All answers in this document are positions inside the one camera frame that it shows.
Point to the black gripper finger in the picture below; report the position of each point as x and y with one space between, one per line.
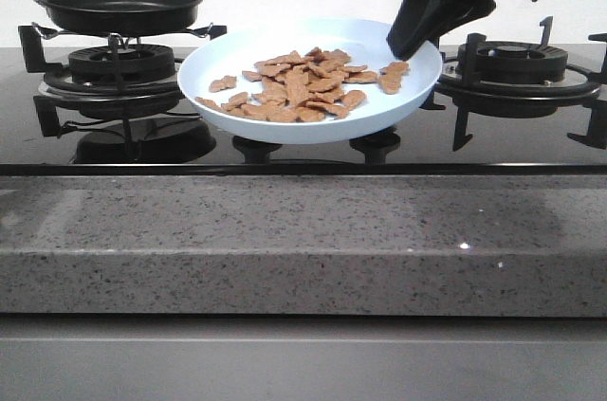
467 10

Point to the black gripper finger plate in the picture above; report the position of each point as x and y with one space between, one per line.
416 22

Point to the black frying pan green handle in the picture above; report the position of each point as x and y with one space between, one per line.
128 18

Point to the light blue plate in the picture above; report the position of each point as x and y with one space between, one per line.
363 40

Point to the pile of brown meat slices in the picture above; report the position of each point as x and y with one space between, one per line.
308 88

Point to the right black gas burner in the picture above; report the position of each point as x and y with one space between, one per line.
504 77

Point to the black gas burner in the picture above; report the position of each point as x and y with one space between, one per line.
504 77
98 75

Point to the right black pan support grate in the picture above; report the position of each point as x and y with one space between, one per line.
595 135

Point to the black pan support grate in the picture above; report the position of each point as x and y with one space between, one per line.
33 55
595 135

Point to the left black pan support grate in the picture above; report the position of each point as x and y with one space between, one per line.
33 55

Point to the black glass gas cooktop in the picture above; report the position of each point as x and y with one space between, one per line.
40 138

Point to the left black gas burner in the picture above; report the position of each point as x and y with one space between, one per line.
98 75

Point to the grey cabinet drawer front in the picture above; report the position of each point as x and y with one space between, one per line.
147 357

